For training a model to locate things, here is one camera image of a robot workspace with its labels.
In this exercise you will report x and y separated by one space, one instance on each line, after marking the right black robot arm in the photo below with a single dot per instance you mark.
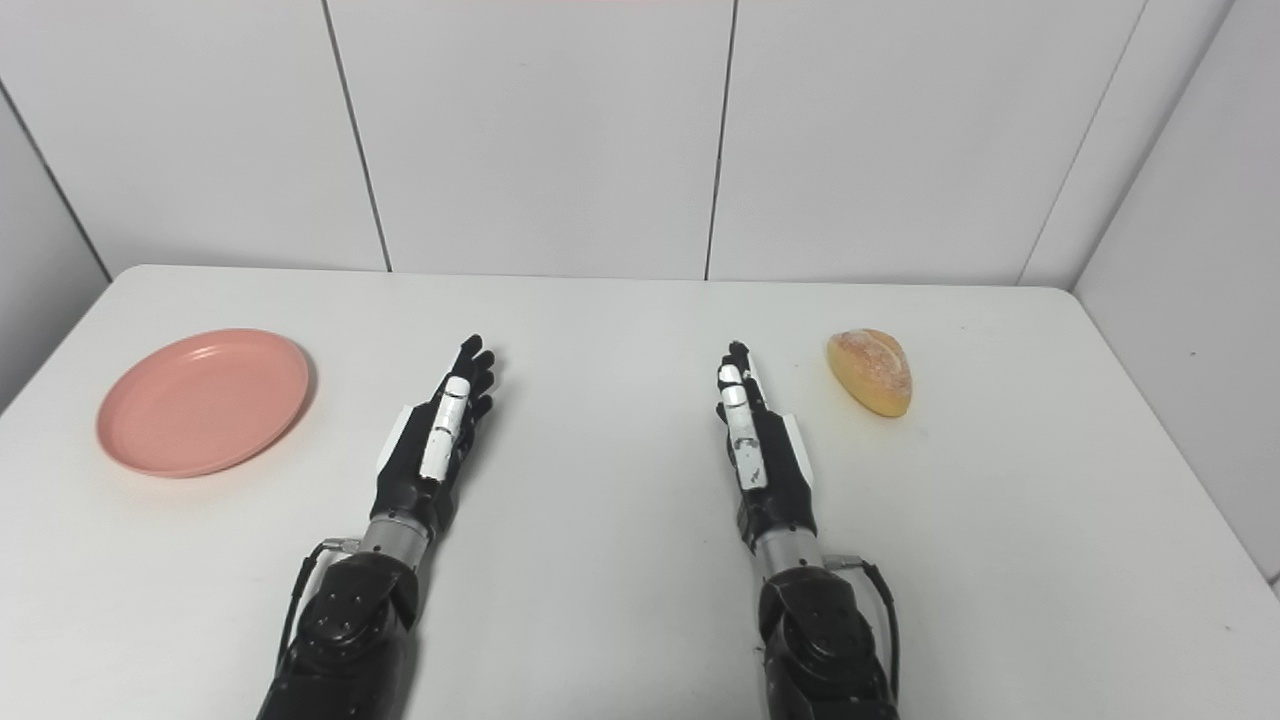
815 630

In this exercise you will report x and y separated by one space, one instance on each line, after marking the golden bread roll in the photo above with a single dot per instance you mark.
872 372

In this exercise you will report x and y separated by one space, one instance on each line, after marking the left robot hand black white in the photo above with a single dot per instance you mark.
425 460

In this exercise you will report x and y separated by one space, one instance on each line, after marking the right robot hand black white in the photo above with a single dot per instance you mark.
765 465

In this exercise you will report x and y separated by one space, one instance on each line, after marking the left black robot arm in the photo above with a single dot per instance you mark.
350 625

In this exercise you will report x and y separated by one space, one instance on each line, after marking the pink round plate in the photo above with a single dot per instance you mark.
203 402

